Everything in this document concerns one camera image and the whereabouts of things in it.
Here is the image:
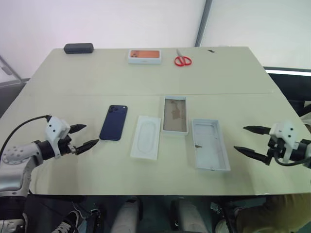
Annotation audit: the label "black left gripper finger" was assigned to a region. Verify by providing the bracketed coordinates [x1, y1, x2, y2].
[69, 124, 87, 134]
[72, 138, 101, 156]

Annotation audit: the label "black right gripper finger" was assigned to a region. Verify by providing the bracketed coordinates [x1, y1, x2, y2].
[233, 146, 271, 166]
[243, 125, 271, 136]

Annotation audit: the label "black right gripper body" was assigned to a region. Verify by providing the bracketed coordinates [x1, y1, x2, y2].
[265, 135, 287, 166]

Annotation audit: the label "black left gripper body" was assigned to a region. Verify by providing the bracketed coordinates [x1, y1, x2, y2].
[57, 134, 79, 156]

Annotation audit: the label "dark blue smartphone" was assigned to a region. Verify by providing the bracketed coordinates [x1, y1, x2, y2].
[99, 104, 129, 142]

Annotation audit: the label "white phone box insert tray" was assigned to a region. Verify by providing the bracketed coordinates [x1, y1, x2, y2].
[130, 115, 162, 161]

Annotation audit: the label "phone box with orange print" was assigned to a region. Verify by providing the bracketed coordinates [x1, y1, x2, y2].
[127, 49, 163, 65]

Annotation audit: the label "dark furniture with white strip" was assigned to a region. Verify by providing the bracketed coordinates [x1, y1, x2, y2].
[262, 66, 311, 117]

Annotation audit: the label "khaki trouser leg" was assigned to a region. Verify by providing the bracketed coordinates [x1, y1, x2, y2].
[235, 194, 311, 233]

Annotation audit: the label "black sneaker with white laces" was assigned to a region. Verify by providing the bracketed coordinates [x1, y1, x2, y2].
[52, 210, 85, 233]

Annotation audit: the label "white shoe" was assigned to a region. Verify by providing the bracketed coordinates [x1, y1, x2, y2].
[215, 219, 234, 233]

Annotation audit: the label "white rounded leg cover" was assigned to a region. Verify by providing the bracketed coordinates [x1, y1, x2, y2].
[174, 200, 207, 233]
[111, 200, 140, 233]

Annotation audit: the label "dark grey oblong case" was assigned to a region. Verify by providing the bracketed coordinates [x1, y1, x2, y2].
[63, 43, 95, 54]

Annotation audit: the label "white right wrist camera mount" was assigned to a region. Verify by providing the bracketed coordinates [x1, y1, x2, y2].
[269, 119, 301, 164]

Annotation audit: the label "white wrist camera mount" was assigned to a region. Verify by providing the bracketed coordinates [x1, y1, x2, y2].
[269, 119, 301, 164]
[44, 116, 71, 160]

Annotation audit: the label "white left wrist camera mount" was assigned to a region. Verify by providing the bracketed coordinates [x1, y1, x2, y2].
[44, 116, 71, 160]

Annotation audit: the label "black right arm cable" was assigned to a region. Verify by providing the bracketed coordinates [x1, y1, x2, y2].
[276, 156, 305, 167]

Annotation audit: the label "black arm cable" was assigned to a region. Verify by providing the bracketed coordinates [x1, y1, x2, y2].
[0, 115, 52, 156]
[276, 156, 305, 167]

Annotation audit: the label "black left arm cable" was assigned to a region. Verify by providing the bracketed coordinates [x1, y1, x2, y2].
[0, 115, 52, 156]

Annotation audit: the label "grey metal frame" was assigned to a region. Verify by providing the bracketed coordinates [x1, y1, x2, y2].
[0, 54, 30, 84]

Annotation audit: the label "red handled scissors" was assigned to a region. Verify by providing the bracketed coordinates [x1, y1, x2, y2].
[173, 49, 193, 67]

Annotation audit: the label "grey vertical post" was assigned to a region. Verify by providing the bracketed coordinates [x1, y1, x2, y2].
[194, 0, 214, 47]

